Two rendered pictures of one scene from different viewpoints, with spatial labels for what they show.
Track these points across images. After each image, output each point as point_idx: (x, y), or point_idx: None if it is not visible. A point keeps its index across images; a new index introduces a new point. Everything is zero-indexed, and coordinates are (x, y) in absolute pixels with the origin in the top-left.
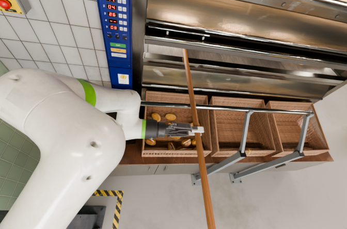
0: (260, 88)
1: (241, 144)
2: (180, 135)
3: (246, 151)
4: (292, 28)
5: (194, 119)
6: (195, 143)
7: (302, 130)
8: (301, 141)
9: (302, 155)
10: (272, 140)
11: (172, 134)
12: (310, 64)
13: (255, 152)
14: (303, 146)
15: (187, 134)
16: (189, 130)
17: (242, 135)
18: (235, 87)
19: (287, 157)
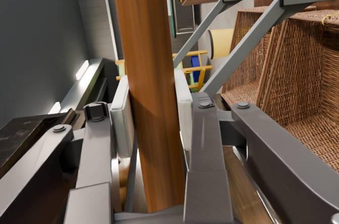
0: (227, 164)
1: (265, 25)
2: (250, 128)
3: (332, 20)
4: (60, 220)
5: (145, 187)
6: (140, 3)
7: (193, 40)
8: (206, 19)
9: None
10: (279, 42)
11: (203, 209)
12: None
13: (325, 15)
14: (211, 9)
15: (193, 110)
16: (88, 126)
17: (245, 52)
18: (253, 207)
19: None
